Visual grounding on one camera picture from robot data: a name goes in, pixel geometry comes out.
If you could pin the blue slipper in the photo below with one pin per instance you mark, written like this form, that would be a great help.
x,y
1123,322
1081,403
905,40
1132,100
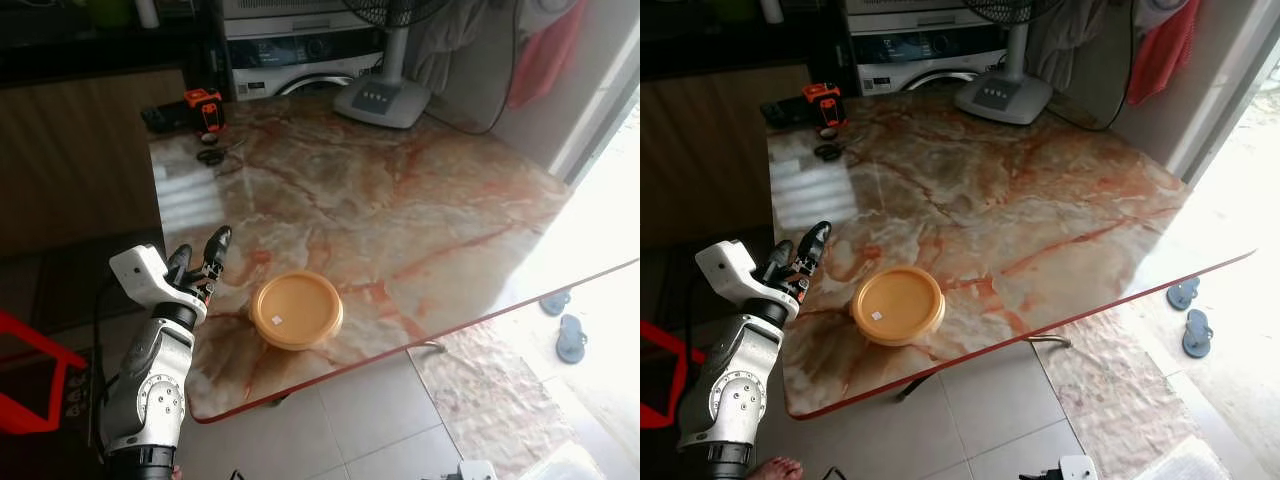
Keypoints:
x,y
571,340
1197,335
1183,293
556,302

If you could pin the pale floral floor rug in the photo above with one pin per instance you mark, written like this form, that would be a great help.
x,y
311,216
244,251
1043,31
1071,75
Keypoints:
x,y
490,400
1110,390

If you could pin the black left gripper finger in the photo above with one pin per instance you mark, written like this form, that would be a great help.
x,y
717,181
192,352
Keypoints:
x,y
780,255
180,258
217,245
817,240

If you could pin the grey hanging cloth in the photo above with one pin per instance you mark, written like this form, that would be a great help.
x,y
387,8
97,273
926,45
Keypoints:
x,y
1060,40
445,40

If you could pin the brown wooden cabinet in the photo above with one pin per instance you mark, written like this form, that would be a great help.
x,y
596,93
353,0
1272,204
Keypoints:
x,y
710,150
80,160

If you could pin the red hanging cloth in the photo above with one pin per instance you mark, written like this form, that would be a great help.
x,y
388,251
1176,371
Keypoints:
x,y
1162,50
545,55

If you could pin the small black round object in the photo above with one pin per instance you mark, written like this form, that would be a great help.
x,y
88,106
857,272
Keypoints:
x,y
828,152
211,156

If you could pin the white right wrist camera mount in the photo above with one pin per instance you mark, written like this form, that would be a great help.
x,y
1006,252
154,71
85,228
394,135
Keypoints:
x,y
478,470
1078,468

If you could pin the black box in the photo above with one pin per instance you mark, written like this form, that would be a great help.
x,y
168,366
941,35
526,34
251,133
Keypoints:
x,y
782,108
162,117

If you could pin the grey standing fan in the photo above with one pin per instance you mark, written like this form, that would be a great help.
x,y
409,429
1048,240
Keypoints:
x,y
385,100
1005,98

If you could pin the dark floor mat printed figures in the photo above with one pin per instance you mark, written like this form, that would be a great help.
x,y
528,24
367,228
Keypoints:
x,y
76,395

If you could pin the white bottle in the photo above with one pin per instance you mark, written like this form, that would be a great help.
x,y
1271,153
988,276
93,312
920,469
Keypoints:
x,y
771,10
147,12

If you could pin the orange black handheld tool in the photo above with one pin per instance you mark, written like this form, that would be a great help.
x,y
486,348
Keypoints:
x,y
205,108
825,105

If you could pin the white cloth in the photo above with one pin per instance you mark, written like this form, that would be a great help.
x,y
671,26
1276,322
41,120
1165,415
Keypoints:
x,y
560,462
1185,460

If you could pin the white washing machine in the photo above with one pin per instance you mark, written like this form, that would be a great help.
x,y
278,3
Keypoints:
x,y
920,55
290,50

